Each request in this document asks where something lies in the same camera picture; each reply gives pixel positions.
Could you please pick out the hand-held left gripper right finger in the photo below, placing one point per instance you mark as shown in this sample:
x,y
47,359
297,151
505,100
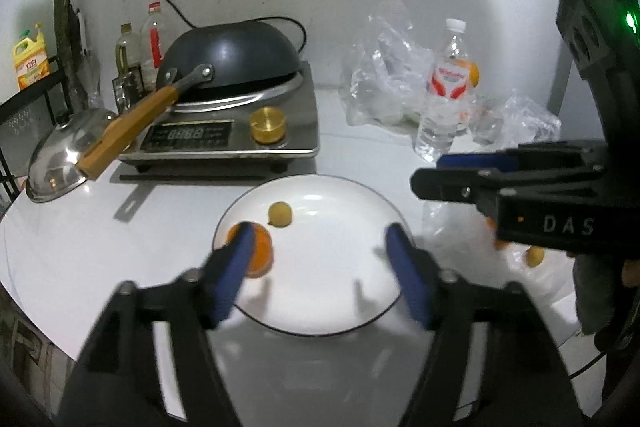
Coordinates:
x,y
407,272

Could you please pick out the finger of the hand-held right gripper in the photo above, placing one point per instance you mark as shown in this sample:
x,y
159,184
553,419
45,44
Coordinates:
x,y
470,161
445,187

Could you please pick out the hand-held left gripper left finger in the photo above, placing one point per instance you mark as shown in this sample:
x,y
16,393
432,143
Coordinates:
x,y
232,272

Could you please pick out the orange mandarin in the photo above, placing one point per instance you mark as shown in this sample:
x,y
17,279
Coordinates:
x,y
261,252
500,242

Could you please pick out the printed clear plastic bag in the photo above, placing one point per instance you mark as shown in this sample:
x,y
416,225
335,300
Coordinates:
x,y
460,252

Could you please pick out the small yellow fruit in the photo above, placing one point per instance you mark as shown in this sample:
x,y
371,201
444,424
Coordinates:
x,y
536,255
280,214

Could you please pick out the white plate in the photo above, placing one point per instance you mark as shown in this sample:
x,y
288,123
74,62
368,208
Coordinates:
x,y
325,247

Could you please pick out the person's right hand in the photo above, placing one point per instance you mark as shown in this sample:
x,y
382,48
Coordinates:
x,y
631,273

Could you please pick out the clear plastic water bottle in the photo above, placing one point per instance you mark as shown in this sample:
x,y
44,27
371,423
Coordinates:
x,y
442,117

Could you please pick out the crumpled clear plastic bag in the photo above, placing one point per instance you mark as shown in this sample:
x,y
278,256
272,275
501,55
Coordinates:
x,y
525,117

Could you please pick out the large orange with leaf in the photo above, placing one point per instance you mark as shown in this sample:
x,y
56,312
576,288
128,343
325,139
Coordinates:
x,y
474,74

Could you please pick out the brass cooker knob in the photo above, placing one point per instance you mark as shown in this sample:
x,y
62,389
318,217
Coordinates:
x,y
268,124

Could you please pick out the steel induction cooker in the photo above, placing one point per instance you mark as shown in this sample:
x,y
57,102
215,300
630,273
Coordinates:
x,y
295,107

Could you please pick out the steel pot lid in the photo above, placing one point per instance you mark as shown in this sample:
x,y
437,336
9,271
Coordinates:
x,y
55,157

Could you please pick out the red label bottle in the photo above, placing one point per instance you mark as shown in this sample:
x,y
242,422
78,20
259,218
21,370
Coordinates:
x,y
152,42

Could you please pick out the cooking oil bottle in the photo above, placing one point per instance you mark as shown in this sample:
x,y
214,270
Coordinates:
x,y
127,52

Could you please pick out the black metal rack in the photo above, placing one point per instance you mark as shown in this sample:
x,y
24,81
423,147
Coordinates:
x,y
30,107

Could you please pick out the yellow detergent bottle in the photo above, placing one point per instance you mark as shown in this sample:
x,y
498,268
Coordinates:
x,y
30,62

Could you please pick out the black hook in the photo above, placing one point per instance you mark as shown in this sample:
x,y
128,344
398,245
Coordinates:
x,y
77,7

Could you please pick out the dark green pipe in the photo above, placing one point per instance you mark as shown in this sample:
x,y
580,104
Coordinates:
x,y
62,7

